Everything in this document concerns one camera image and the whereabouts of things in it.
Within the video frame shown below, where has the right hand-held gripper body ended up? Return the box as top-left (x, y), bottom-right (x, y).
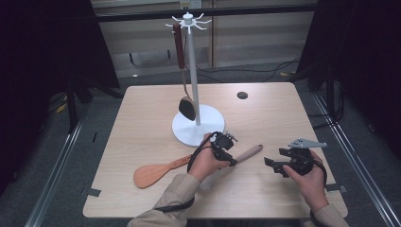
top-left (285, 137), bottom-right (328, 177)

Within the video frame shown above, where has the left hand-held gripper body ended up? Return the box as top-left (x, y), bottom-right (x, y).
top-left (210, 131), bottom-right (239, 158)

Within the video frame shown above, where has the white utensil rack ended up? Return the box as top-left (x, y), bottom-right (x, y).
top-left (165, 11), bottom-right (226, 148)

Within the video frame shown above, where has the metal ladle with brown handle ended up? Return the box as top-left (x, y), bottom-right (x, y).
top-left (172, 22), bottom-right (198, 122)

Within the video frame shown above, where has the person's left hand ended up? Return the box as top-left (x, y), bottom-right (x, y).
top-left (187, 132), bottom-right (232, 183)

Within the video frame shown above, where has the person's right hand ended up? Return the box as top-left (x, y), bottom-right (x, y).
top-left (282, 149), bottom-right (331, 215)

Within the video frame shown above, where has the grey tape piece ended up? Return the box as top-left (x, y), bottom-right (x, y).
top-left (325, 183), bottom-right (348, 194)
top-left (79, 187), bottom-right (102, 198)

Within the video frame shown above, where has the black curtain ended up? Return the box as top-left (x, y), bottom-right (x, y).
top-left (0, 0), bottom-right (121, 190)
top-left (296, 0), bottom-right (401, 159)

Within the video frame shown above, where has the black stand leg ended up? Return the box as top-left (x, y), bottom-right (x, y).
top-left (64, 72), bottom-right (94, 133)

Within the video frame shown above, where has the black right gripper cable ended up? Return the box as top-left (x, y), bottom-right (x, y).
top-left (308, 159), bottom-right (329, 227)

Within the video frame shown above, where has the metal floor rail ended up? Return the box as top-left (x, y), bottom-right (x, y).
top-left (25, 116), bottom-right (86, 227)
top-left (311, 91), bottom-right (401, 227)

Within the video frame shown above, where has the black floor cable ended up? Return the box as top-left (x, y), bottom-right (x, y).
top-left (183, 56), bottom-right (302, 83)

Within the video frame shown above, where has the white wall socket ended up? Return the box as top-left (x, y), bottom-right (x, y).
top-left (179, 0), bottom-right (202, 9)

